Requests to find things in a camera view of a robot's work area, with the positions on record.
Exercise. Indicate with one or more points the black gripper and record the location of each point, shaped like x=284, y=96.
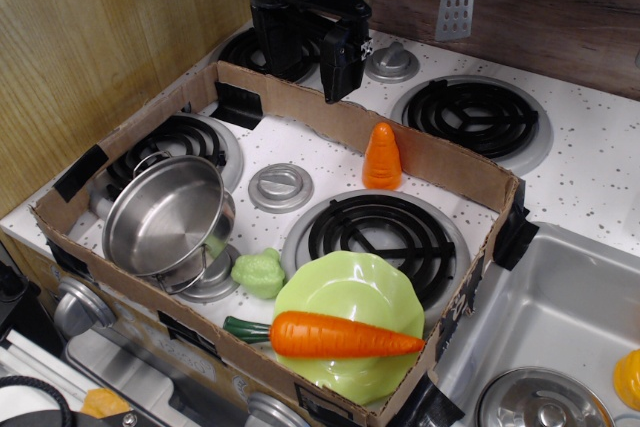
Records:
x=290, y=54

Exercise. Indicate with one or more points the orange toy carrot green stem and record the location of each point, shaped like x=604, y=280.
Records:
x=306, y=335

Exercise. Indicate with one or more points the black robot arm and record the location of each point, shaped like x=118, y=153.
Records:
x=340, y=28

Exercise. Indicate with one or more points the small orange carrot cone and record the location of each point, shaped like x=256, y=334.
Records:
x=382, y=165

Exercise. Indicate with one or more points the light green plastic plate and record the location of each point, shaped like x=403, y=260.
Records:
x=361, y=287

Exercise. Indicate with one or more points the back left black burner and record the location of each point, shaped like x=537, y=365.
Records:
x=243, y=50

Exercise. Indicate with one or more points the black burner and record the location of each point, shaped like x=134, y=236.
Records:
x=412, y=235
x=243, y=50
x=490, y=117
x=182, y=134

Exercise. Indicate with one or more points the back silver stove knob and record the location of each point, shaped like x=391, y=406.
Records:
x=392, y=64

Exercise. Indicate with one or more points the silver stove knob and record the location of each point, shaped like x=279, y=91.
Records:
x=392, y=64
x=280, y=188

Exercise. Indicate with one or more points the hanging metal spatula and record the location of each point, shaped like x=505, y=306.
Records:
x=454, y=20

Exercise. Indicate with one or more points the centre silver stove knob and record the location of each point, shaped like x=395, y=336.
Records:
x=280, y=188

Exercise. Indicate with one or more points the front left black burner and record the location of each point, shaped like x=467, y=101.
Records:
x=182, y=134

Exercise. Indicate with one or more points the brown cardboard fence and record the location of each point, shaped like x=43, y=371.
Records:
x=439, y=162

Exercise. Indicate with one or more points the back right black burner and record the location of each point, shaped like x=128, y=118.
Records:
x=490, y=117

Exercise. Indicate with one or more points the front right black burner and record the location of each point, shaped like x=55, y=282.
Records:
x=412, y=235

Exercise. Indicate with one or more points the steel cooking pot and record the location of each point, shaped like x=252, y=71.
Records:
x=170, y=223

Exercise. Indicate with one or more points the light green toy vegetable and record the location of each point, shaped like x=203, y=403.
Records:
x=261, y=275

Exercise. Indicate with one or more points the front panel silver knob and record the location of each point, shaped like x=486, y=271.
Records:
x=79, y=309

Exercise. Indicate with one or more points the silver sink basin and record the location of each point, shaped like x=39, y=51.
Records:
x=570, y=304

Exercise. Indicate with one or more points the lower front silver knob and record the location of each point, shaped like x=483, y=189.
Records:
x=265, y=410

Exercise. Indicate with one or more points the steel pot lid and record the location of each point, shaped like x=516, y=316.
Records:
x=534, y=396

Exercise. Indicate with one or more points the yellow toy in sink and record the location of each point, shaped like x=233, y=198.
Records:
x=626, y=379

